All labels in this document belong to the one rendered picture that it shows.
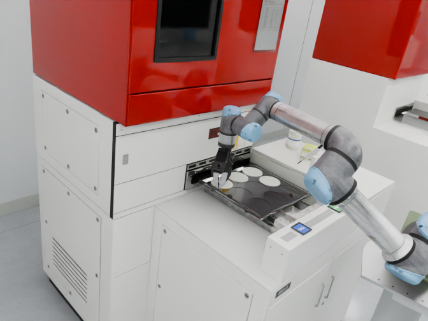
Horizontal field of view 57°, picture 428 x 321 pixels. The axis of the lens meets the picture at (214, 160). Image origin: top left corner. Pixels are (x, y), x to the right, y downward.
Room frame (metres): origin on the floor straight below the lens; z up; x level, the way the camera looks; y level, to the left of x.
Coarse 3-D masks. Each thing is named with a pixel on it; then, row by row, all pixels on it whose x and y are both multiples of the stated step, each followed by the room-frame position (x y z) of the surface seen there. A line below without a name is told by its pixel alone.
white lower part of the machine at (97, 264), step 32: (64, 192) 1.54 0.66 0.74; (64, 224) 1.55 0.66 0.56; (96, 224) 1.35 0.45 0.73; (128, 224) 1.33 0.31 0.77; (64, 256) 1.55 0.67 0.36; (96, 256) 1.35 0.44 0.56; (128, 256) 1.34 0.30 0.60; (64, 288) 1.56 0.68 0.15; (96, 288) 1.35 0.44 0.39; (128, 288) 1.34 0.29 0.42; (96, 320) 1.35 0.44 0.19; (128, 320) 1.35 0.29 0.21
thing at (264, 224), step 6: (210, 192) 1.58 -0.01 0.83; (216, 198) 1.56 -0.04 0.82; (222, 198) 1.53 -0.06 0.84; (228, 204) 1.51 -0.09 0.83; (234, 204) 1.49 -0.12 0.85; (234, 210) 1.48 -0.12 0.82; (240, 210) 1.46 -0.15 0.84; (246, 216) 1.44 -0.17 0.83; (252, 216) 1.42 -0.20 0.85; (258, 222) 1.40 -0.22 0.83; (264, 222) 1.38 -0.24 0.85; (264, 228) 1.37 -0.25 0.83; (270, 228) 1.35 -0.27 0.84
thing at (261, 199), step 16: (256, 176) 1.69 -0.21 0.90; (272, 176) 1.71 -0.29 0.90; (224, 192) 1.48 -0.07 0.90; (240, 192) 1.51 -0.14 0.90; (256, 192) 1.53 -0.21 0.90; (272, 192) 1.55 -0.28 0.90; (288, 192) 1.58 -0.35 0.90; (304, 192) 1.60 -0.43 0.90; (256, 208) 1.39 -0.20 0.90; (272, 208) 1.41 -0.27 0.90
